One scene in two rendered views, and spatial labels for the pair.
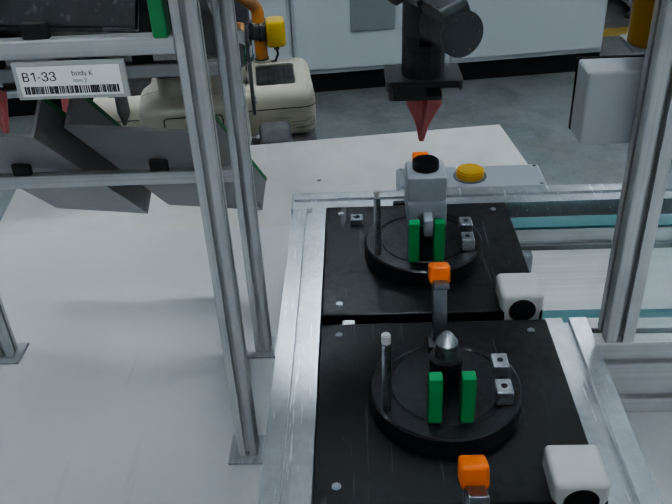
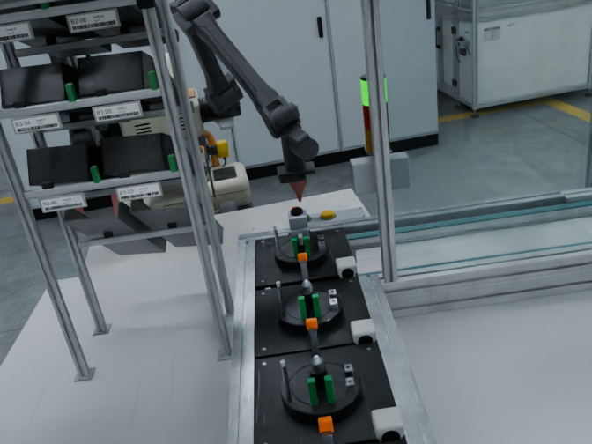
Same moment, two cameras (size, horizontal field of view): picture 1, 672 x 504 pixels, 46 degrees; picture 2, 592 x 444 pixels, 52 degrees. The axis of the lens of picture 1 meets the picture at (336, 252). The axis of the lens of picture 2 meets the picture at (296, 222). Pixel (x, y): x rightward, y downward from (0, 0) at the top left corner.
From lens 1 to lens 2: 0.56 m
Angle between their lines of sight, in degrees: 7
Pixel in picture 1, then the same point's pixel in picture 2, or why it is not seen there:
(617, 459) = (385, 326)
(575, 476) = (361, 330)
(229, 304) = (210, 280)
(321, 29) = (254, 138)
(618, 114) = (368, 180)
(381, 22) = not seen: hidden behind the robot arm
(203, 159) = (194, 218)
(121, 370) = (160, 329)
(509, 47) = not seen: hidden behind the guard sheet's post
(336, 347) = (262, 299)
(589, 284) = not seen: hidden behind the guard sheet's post
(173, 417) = (188, 345)
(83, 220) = (128, 263)
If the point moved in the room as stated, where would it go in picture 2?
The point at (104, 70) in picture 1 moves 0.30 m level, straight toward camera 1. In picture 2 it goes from (152, 186) to (185, 248)
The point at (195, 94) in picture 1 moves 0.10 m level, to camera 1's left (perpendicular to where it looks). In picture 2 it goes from (188, 191) to (138, 200)
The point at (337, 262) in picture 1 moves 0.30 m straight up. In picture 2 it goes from (261, 263) to (240, 149)
